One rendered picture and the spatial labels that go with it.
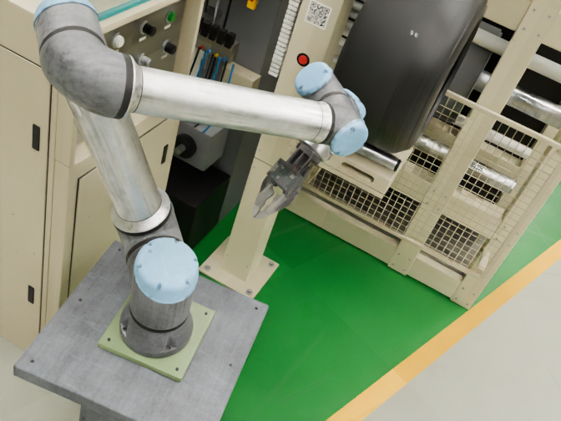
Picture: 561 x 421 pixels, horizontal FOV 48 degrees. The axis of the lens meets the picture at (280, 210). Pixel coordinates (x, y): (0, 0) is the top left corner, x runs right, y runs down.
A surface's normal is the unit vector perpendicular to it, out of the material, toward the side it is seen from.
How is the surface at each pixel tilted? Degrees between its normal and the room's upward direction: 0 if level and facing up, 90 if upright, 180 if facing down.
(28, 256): 90
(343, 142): 95
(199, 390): 0
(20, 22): 90
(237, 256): 90
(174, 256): 9
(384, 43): 66
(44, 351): 0
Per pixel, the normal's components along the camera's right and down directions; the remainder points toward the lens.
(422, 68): -0.07, 0.32
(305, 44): -0.43, 0.49
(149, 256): 0.27, -0.62
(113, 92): 0.28, 0.42
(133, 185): 0.54, 0.63
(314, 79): -0.49, -0.50
